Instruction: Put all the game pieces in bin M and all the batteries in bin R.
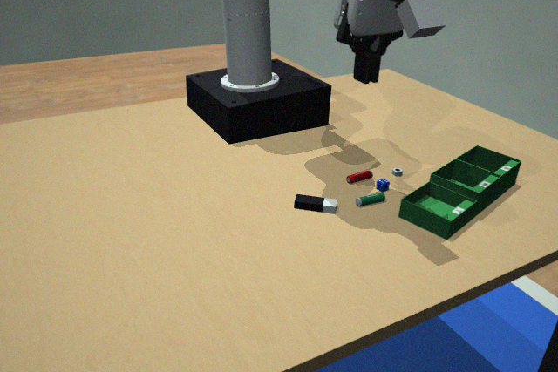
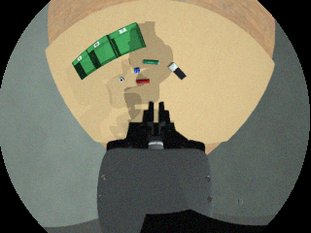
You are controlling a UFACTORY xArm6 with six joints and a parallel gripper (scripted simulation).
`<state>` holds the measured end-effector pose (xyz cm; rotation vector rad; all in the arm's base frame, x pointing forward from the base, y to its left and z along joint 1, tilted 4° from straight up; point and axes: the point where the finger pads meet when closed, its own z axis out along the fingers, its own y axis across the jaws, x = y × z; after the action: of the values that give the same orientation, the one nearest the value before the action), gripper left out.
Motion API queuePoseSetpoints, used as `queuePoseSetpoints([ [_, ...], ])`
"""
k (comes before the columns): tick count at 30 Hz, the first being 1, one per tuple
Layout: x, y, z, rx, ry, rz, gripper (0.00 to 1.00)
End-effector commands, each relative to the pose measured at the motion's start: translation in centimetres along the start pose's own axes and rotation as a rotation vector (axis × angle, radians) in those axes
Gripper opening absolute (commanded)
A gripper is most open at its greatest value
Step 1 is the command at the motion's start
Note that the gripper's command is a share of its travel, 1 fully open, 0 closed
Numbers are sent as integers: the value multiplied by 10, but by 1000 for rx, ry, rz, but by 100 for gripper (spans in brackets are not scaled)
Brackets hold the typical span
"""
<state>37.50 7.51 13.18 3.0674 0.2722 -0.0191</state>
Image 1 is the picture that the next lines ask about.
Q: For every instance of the green battery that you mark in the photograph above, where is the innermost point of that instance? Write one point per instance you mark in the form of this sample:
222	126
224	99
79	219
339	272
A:
370	199

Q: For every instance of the blue die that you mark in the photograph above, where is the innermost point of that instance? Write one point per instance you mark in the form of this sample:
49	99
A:
383	185

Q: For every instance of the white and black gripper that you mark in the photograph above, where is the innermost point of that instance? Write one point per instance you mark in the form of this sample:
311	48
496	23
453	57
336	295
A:
365	18

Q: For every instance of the red battery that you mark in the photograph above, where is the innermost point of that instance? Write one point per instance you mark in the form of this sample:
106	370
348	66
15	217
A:
359	176

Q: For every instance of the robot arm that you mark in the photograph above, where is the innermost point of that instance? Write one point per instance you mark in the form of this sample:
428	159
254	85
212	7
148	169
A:
248	40

